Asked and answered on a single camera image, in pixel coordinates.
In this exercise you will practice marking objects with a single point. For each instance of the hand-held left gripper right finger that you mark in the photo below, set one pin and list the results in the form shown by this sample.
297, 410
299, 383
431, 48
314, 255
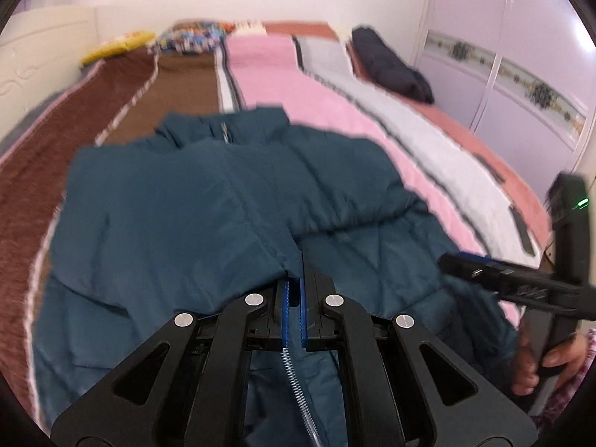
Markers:
305, 319

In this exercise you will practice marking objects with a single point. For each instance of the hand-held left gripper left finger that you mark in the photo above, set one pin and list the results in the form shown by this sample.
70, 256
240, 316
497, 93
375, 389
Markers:
287, 309

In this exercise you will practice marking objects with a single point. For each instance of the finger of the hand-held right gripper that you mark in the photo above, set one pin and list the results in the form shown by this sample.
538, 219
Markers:
470, 267

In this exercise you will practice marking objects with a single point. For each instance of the teal padded jacket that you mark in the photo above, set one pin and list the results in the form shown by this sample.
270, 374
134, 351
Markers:
186, 205

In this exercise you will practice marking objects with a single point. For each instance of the person's right forearm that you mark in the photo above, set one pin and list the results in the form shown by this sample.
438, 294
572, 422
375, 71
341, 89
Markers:
577, 382

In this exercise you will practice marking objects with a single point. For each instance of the person's right hand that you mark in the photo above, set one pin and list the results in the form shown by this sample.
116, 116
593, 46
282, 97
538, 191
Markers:
526, 363

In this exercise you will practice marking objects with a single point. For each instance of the dark navy pillow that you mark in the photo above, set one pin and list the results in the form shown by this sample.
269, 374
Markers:
391, 65

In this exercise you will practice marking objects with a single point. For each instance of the lilac wardrobe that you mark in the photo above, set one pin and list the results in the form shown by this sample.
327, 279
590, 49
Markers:
512, 18

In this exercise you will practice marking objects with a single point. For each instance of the striped plush blanket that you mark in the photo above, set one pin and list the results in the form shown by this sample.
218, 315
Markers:
279, 70

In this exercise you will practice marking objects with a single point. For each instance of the colourful patterned pillow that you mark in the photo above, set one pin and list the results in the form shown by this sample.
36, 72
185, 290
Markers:
195, 37

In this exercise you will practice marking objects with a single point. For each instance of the yellow pillow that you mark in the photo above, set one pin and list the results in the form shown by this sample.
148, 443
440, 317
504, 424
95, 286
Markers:
116, 46

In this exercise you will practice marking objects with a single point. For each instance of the cream wardrobe door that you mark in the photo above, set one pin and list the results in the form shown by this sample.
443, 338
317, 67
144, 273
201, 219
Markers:
37, 56

